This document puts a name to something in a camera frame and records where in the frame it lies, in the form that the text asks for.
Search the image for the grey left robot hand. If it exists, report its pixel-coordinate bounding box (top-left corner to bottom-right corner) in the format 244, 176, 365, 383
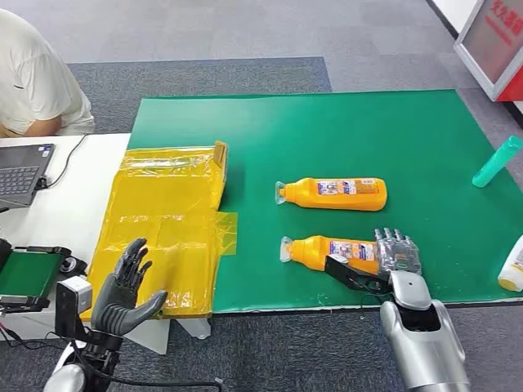
91, 238, 169, 337

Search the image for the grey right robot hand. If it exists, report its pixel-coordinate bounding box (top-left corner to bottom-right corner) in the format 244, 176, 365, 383
374, 228, 432, 311

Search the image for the orange bottle with clear cap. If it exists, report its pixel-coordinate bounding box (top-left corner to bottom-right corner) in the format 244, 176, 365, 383
275, 177, 388, 212
279, 234, 380, 276

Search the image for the white bottle with yellow cap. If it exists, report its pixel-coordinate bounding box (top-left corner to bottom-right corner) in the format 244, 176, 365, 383
497, 234, 523, 294

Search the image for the teal plastic bottle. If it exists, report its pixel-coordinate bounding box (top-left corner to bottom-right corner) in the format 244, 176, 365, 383
472, 135, 523, 189

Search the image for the black round knob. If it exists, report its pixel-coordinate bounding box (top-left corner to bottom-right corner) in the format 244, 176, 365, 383
60, 256, 88, 280

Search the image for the yellow plastic-wrapped box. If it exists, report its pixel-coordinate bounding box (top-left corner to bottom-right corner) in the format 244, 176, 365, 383
81, 140, 239, 322

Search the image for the small green belt conveyor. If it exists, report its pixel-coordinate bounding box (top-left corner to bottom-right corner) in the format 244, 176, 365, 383
0, 245, 72, 315

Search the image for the grey laptop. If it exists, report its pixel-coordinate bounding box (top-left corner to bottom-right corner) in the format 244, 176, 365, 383
0, 143, 56, 210

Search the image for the green table mat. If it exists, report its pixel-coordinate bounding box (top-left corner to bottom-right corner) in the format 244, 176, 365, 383
127, 89, 523, 314

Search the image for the person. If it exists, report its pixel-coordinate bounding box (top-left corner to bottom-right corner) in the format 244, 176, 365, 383
0, 7, 96, 139

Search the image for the white and red display stand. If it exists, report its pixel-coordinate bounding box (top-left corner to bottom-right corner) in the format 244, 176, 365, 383
453, 0, 523, 103

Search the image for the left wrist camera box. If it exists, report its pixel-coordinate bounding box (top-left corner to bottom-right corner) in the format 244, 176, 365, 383
54, 276, 94, 341

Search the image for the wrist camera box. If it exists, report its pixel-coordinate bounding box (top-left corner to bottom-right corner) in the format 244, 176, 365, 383
54, 276, 94, 341
324, 253, 393, 296

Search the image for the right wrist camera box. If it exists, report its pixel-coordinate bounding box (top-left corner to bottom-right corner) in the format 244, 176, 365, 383
324, 253, 393, 296

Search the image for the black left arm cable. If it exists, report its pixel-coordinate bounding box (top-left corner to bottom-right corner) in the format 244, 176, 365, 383
71, 341, 223, 392

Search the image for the white table support bracket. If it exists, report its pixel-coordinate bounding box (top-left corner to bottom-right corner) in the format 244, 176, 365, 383
176, 318, 212, 341

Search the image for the black laptop cable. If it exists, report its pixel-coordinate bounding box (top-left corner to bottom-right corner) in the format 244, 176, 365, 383
35, 133, 89, 191

